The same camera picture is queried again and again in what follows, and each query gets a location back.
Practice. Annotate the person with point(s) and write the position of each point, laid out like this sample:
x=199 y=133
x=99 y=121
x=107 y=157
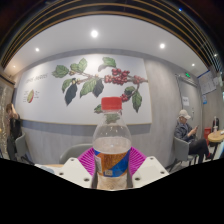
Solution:
x=15 y=126
x=186 y=133

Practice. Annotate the green exit sign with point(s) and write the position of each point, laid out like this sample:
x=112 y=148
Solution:
x=188 y=75

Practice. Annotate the wall notice board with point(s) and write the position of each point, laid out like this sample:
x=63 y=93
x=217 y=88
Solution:
x=207 y=82

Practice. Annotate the white wall poster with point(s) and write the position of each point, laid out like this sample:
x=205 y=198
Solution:
x=185 y=101

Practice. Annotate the grey chair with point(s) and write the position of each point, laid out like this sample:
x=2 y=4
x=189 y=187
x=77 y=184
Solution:
x=21 y=145
x=181 y=150

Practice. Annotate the grey armchair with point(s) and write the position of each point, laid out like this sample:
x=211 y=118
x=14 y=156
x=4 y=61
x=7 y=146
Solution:
x=71 y=153

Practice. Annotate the group of ceiling lights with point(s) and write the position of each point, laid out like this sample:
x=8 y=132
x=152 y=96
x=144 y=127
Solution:
x=94 y=33

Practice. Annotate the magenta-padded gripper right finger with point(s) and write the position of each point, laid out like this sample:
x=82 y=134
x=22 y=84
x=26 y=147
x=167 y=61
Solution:
x=150 y=170

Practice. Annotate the coffee plant wall mural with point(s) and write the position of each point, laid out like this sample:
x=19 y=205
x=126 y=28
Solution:
x=50 y=103

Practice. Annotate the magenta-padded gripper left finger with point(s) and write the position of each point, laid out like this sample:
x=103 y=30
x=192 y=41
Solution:
x=75 y=170

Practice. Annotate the clear bottle with red cap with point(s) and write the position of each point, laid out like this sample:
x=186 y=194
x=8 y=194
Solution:
x=111 y=146

